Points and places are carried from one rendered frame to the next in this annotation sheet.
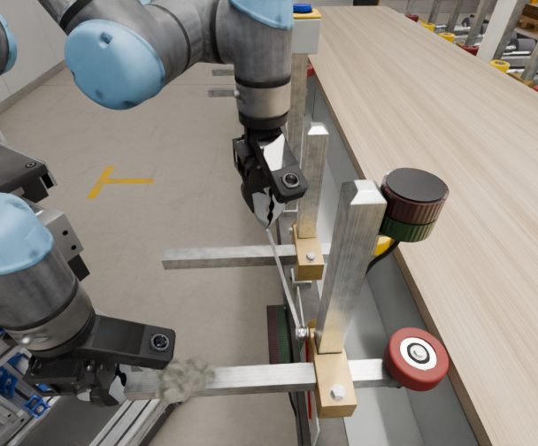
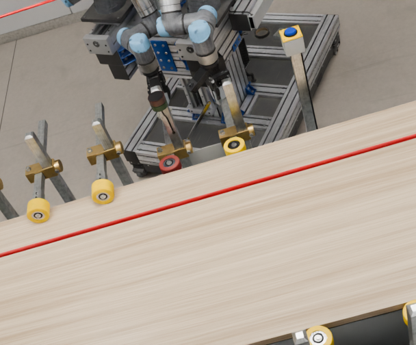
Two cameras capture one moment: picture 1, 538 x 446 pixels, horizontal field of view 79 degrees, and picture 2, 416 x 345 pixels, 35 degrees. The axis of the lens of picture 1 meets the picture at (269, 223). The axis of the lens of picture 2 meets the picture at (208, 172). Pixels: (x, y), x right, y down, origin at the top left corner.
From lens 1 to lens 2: 244 cm
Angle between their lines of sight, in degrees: 68
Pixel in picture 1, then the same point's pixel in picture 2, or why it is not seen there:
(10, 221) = (136, 43)
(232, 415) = not seen: hidden behind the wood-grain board
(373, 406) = not seen: hidden behind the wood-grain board
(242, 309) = not seen: hidden behind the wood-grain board
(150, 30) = (168, 24)
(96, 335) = (152, 79)
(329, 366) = (169, 147)
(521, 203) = (271, 210)
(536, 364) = (167, 196)
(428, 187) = (154, 98)
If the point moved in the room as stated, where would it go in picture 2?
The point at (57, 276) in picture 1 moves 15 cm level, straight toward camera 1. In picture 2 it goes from (142, 58) to (117, 81)
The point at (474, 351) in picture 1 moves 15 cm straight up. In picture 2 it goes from (171, 179) to (158, 150)
